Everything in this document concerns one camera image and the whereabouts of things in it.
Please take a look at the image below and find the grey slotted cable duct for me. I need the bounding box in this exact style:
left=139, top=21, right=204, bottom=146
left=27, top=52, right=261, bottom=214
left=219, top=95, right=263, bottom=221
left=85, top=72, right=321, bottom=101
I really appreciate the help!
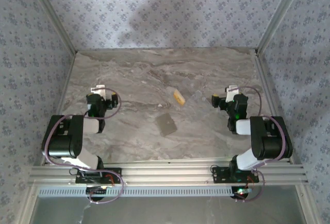
left=38, top=185, right=234, bottom=198

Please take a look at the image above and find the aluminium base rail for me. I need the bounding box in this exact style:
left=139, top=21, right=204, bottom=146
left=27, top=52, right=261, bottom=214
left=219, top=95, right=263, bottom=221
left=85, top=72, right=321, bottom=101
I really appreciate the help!
left=27, top=158, right=309, bottom=186

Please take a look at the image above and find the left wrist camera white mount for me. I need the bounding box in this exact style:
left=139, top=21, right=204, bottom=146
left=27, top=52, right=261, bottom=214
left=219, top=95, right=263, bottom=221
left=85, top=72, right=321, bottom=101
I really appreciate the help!
left=90, top=84, right=107, bottom=101

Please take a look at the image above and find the aluminium side rail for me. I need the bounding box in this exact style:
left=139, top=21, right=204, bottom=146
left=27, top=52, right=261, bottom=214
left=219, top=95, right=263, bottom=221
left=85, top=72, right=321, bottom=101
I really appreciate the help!
left=254, top=51, right=294, bottom=164
left=40, top=50, right=78, bottom=167

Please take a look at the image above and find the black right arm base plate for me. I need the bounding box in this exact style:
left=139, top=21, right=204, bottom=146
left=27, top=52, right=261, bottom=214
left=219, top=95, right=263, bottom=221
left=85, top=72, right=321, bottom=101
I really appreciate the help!
left=210, top=166, right=260, bottom=185

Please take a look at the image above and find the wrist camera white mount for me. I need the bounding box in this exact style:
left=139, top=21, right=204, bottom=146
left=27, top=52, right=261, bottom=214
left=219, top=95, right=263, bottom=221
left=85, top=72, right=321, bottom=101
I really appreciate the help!
left=90, top=84, right=107, bottom=101
left=225, top=84, right=240, bottom=104

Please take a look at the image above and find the aluminium frame leg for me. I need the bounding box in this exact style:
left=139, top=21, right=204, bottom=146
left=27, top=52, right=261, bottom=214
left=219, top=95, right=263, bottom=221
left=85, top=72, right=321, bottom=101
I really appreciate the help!
left=295, top=185, right=320, bottom=224
left=15, top=185, right=39, bottom=224

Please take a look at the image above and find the black controller board green light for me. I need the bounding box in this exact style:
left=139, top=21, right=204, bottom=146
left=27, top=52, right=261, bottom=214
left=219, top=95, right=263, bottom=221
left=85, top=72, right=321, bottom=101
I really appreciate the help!
left=230, top=186, right=252, bottom=201

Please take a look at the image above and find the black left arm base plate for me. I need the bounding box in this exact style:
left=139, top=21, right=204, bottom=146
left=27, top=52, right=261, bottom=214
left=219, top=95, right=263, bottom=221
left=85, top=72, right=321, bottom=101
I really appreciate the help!
left=75, top=167, right=123, bottom=184

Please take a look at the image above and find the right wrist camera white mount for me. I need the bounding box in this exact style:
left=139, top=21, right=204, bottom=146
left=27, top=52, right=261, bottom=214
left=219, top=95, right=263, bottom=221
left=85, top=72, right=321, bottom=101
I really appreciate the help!
left=225, top=84, right=240, bottom=104

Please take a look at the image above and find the aluminium corner post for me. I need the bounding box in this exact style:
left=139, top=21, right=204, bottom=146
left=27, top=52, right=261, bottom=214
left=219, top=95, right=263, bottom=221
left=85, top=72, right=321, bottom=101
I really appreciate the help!
left=27, top=0, right=78, bottom=55
left=255, top=0, right=307, bottom=54

